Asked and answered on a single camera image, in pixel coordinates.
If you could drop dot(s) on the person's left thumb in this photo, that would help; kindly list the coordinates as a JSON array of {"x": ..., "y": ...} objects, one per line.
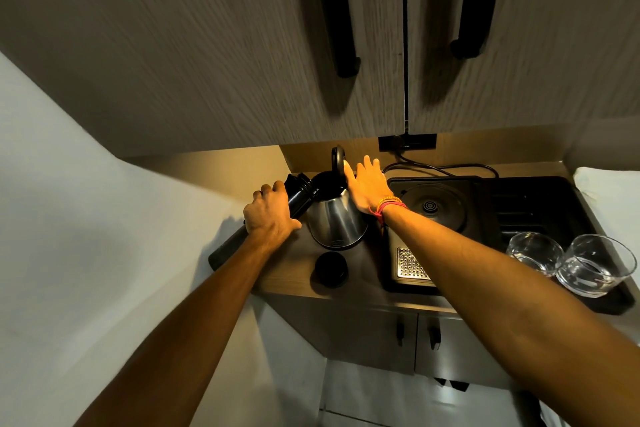
[{"x": 295, "y": 224}]

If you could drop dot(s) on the person's right thumb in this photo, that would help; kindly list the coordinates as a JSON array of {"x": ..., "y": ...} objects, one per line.
[{"x": 350, "y": 175}]

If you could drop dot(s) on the black wall socket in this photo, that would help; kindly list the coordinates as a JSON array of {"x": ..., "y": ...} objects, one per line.
[{"x": 415, "y": 142}]

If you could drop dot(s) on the person's left hand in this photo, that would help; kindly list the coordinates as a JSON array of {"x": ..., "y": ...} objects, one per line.
[{"x": 270, "y": 216}]

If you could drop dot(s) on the grey lower cabinet door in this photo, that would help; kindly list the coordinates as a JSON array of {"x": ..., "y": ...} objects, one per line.
[
  {"x": 350, "y": 331},
  {"x": 465, "y": 356}
]

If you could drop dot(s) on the perforated metal drip plate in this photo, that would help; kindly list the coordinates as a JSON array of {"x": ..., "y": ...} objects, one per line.
[{"x": 411, "y": 265}]

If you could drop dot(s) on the person's left forearm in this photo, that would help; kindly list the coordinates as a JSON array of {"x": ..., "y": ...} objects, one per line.
[{"x": 200, "y": 326}]

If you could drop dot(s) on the stainless steel electric kettle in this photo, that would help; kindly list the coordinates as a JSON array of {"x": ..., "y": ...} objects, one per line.
[{"x": 335, "y": 216}]

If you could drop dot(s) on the wooden upper cabinet door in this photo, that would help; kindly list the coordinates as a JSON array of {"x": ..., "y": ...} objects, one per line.
[
  {"x": 550, "y": 41},
  {"x": 175, "y": 41}
]

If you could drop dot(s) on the black flask bottle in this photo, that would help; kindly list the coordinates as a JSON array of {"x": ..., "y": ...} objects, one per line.
[{"x": 300, "y": 196}]

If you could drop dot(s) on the black serving tray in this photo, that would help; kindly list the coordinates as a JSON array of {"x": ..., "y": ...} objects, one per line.
[{"x": 520, "y": 206}]

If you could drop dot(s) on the black bottle cap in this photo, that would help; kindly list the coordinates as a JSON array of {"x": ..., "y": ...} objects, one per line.
[{"x": 331, "y": 269}]

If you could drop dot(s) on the black kettle base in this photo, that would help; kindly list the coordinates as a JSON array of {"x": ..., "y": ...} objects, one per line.
[{"x": 440, "y": 204}]

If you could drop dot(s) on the clear drinking glass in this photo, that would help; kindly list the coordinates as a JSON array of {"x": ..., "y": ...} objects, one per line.
[
  {"x": 535, "y": 252},
  {"x": 595, "y": 266}
]

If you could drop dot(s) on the person's right forearm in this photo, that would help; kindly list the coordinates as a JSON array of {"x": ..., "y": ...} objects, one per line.
[{"x": 510, "y": 311}]

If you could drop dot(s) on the person's right middle finger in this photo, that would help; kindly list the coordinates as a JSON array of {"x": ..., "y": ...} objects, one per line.
[{"x": 377, "y": 167}]

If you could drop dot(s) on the person's right hand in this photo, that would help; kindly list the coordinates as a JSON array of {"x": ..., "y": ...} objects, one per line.
[{"x": 370, "y": 186}]

